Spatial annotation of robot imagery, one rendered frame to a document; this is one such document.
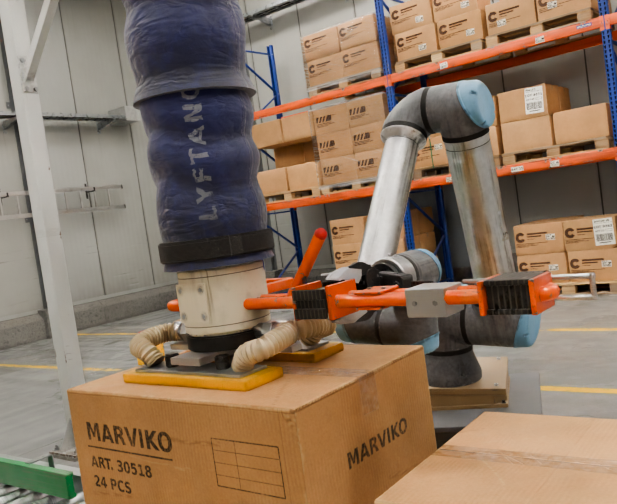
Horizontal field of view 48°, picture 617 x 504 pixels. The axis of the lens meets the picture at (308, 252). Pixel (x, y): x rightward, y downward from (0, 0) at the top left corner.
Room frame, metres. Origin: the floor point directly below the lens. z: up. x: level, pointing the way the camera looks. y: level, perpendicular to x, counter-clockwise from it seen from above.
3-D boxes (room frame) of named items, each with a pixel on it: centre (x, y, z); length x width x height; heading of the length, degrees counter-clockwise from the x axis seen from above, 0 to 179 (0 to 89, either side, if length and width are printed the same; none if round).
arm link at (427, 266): (1.45, -0.21, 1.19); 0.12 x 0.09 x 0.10; 142
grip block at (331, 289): (1.21, -0.02, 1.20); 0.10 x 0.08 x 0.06; 141
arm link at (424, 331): (1.47, -0.20, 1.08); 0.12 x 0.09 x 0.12; 55
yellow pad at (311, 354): (1.44, 0.12, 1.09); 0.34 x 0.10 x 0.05; 51
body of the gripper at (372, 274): (1.32, -0.10, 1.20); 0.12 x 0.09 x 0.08; 142
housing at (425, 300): (1.08, -0.19, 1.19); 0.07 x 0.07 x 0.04; 51
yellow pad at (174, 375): (1.30, 0.24, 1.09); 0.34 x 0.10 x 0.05; 51
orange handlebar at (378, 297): (1.34, -0.05, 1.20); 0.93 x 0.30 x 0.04; 51
